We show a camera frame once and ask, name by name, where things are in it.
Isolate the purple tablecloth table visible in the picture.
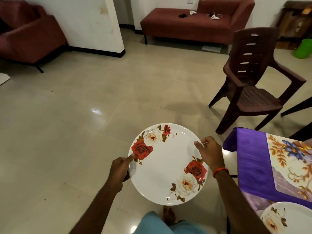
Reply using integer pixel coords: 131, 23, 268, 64
223, 126, 312, 234

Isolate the green plastic bucket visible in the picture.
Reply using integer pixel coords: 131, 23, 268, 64
293, 38, 312, 59

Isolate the white floral plate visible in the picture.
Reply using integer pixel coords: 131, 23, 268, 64
128, 123, 209, 206
261, 201, 312, 234

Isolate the person's left foot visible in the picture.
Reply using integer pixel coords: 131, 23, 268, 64
162, 206, 176, 226

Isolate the person's left hand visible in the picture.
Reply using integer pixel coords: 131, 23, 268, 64
106, 154, 136, 193

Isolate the red-brown sofa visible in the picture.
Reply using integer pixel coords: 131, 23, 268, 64
140, 0, 255, 46

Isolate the person's left forearm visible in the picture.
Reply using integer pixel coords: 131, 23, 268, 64
70, 185, 123, 234

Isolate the person's teal t-shirt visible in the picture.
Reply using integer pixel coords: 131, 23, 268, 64
133, 211, 208, 234

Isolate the person's right forearm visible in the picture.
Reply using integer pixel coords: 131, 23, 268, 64
215, 169, 271, 234

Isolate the brown armchair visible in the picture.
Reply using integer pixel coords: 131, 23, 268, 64
0, 0, 68, 73

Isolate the red wrist thread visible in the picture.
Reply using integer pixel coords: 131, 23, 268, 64
212, 166, 230, 178

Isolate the white small table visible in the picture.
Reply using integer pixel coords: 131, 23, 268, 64
0, 72, 11, 86

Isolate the person's right hand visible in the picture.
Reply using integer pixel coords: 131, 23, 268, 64
194, 136, 226, 174

